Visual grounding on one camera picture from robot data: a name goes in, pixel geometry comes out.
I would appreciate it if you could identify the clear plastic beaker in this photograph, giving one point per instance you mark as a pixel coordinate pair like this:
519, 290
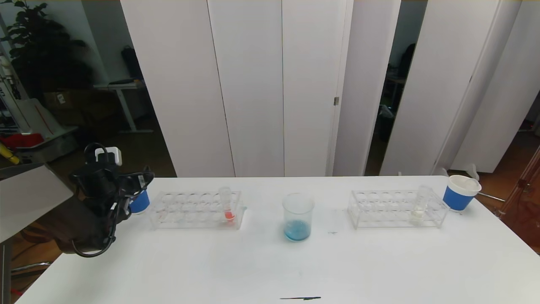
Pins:
297, 231

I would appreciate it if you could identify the blue white paper cup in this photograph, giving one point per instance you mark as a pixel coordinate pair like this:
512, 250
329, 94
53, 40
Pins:
457, 199
141, 204

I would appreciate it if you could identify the red pigment test tube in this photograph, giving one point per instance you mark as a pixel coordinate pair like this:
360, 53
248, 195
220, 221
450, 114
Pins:
229, 216

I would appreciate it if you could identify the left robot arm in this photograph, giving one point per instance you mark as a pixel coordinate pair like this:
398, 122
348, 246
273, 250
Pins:
63, 219

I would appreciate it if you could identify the white office desk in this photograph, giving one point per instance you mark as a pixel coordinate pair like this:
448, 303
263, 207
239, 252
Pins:
121, 85

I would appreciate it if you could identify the chrome light stand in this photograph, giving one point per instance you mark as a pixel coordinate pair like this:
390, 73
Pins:
491, 196

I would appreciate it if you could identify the yellow black tool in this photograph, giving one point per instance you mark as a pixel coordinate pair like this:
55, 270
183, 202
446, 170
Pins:
9, 154

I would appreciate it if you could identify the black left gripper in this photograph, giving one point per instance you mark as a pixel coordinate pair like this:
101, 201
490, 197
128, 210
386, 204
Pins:
141, 181

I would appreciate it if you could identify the black bag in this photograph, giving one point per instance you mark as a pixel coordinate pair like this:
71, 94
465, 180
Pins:
130, 62

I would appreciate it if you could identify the white slanted board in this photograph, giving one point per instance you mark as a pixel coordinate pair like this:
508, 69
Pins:
38, 117

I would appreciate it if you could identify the red flat case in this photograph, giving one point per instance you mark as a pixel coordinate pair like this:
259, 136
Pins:
21, 140

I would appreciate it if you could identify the clear acrylic test tube rack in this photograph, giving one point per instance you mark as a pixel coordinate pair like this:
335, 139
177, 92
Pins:
198, 220
392, 213

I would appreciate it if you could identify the brown cardboard box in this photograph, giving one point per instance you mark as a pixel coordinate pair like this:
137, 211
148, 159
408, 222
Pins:
63, 100

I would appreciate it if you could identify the grey wheeled base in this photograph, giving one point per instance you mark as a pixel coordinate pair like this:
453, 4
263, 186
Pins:
50, 148

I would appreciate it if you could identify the yellow pigment test tube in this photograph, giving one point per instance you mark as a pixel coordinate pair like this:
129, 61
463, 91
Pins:
417, 216

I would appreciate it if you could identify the dark green potted plant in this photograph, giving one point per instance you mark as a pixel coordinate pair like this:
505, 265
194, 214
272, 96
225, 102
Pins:
42, 50

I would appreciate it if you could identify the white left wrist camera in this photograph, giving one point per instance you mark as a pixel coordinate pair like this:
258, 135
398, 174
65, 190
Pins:
110, 155

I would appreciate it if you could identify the chrome tripod leg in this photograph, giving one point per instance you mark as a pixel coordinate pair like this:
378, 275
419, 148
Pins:
31, 267

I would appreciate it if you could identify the white folding partition screen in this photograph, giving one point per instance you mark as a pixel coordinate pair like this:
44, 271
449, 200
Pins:
438, 84
506, 105
253, 84

